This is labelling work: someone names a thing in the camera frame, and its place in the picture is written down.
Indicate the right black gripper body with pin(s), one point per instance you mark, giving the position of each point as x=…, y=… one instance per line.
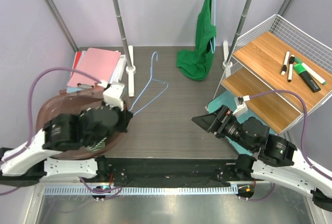
x=223, y=115

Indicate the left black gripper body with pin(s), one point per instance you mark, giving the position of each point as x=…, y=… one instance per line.
x=119, y=126

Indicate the green white striped tank top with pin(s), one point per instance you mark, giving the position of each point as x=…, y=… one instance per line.
x=96, y=146

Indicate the light blue wire hanger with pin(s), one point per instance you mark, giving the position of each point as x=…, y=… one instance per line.
x=153, y=89

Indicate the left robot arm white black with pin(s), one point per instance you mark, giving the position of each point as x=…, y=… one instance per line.
x=36, y=159

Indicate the teal cutting mat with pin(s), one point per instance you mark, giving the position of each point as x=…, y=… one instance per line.
x=227, y=99

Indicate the stack of papers folders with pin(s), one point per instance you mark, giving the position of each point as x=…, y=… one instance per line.
x=78, y=82

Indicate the brown translucent plastic basin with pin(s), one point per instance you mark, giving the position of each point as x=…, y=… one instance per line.
x=75, y=103

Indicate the small white black marker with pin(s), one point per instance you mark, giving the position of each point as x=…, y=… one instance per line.
x=290, y=72

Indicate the green black highlighter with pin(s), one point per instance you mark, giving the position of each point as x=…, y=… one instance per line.
x=307, y=78

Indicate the white green capped marker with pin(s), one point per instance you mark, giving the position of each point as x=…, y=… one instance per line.
x=314, y=74

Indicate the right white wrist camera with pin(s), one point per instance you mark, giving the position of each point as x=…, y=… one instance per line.
x=241, y=106

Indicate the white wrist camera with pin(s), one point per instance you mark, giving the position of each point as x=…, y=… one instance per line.
x=113, y=95
x=241, y=106

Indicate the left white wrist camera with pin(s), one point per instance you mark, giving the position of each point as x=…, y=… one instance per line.
x=113, y=95

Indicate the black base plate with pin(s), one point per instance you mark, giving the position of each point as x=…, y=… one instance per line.
x=168, y=173

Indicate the white wire wooden shelf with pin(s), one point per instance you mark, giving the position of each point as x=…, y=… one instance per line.
x=255, y=67

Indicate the white slotted cable duct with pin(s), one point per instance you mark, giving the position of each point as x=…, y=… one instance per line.
x=129, y=191

